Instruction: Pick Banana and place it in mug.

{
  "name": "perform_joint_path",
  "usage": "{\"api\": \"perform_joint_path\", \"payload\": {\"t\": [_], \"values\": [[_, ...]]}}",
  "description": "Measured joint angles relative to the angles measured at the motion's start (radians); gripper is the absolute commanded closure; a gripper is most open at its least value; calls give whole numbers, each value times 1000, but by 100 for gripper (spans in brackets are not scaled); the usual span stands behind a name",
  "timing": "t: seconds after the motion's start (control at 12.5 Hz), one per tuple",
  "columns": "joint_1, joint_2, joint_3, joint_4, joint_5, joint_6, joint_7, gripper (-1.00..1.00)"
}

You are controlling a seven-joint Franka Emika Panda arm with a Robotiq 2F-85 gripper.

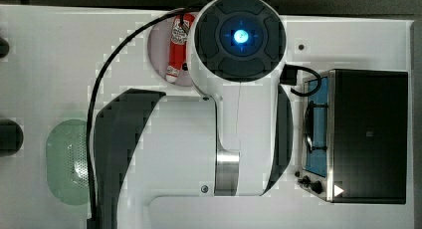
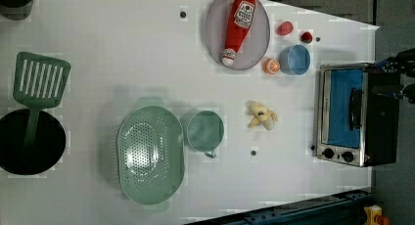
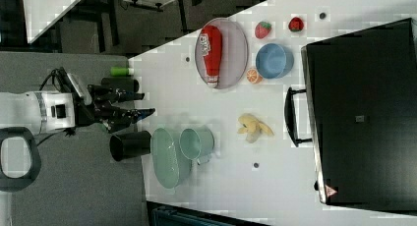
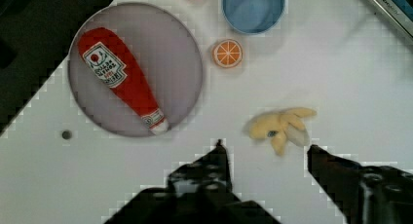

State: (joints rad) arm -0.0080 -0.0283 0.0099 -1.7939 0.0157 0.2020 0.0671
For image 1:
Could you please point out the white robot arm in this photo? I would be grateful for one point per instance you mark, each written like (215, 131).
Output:
(219, 138)

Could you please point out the red ketchup bottle toy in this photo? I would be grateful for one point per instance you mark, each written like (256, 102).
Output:
(177, 48)

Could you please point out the grey round plate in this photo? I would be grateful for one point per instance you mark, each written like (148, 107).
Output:
(158, 53)

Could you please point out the black toaster oven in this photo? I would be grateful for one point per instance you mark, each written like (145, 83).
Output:
(355, 137)

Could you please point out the green perforated colander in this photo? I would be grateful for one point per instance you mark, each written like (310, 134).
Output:
(67, 169)

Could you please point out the black cylinder left lower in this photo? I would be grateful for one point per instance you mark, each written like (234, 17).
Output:
(11, 137)

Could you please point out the black cylinder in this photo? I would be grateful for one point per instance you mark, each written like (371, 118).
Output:
(11, 137)
(4, 48)

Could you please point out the black cylinder left upper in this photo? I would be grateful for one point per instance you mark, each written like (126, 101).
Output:
(4, 48)

